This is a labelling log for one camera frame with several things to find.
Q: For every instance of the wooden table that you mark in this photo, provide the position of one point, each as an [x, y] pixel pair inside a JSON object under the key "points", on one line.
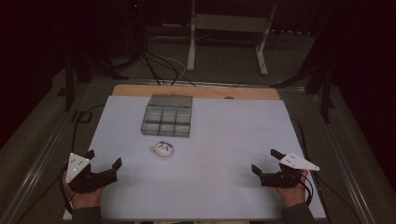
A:
{"points": [[199, 92]]}

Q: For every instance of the person's right hand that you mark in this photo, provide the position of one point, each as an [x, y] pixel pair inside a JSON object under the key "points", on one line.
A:
{"points": [[292, 193]]}

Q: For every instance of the white metal stand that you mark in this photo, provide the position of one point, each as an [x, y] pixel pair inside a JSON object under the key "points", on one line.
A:
{"points": [[229, 31]]}

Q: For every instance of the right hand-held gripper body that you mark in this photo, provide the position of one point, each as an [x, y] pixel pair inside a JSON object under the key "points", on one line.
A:
{"points": [[285, 175]]}

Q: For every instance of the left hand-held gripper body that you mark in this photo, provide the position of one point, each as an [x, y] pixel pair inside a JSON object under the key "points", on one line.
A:
{"points": [[83, 177]]}

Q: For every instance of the white table mat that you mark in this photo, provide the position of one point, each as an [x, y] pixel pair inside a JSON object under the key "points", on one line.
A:
{"points": [[199, 174]]}

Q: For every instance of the white round plush toy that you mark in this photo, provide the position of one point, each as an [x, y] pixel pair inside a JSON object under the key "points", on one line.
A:
{"points": [[162, 149]]}

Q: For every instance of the clear compartment storage box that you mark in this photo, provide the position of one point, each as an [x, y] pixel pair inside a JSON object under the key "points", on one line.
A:
{"points": [[168, 116]]}

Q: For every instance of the black tripod stand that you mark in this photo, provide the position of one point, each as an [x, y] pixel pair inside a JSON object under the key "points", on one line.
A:
{"points": [[74, 74], [320, 84]]}

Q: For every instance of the person's left hand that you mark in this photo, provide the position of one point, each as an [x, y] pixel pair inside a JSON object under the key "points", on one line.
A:
{"points": [[81, 196]]}

